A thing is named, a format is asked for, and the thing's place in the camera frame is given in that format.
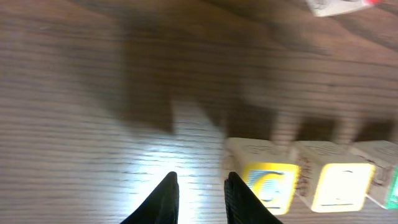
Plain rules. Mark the green R block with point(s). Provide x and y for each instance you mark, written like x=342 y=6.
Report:
x=383 y=155

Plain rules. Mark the yellow O block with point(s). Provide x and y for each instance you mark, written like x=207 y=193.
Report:
x=331 y=179

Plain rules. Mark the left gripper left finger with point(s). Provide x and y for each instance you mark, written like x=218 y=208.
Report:
x=161 y=206

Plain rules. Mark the yellow C block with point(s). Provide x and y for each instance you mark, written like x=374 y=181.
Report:
x=265 y=169

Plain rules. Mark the red 3 block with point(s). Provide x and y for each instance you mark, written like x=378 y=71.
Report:
x=326 y=8

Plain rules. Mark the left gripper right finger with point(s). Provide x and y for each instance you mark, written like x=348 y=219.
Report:
x=242 y=206

